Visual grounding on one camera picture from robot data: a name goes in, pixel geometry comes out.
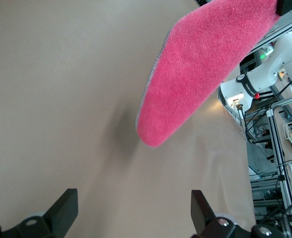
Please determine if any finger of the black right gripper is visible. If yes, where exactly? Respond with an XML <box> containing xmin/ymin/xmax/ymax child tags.
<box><xmin>276</xmin><ymin>0</ymin><xmax>292</xmax><ymax>17</ymax></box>

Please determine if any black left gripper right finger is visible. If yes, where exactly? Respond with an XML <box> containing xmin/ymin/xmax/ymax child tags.
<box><xmin>190</xmin><ymin>189</ymin><xmax>226</xmax><ymax>238</ymax></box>

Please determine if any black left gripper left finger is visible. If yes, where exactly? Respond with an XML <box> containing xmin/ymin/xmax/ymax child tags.
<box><xmin>43</xmin><ymin>188</ymin><xmax>79</xmax><ymax>236</ymax></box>

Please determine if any pink microfibre towel grey edge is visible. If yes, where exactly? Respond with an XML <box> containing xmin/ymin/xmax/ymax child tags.
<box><xmin>135</xmin><ymin>0</ymin><xmax>281</xmax><ymax>149</ymax></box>

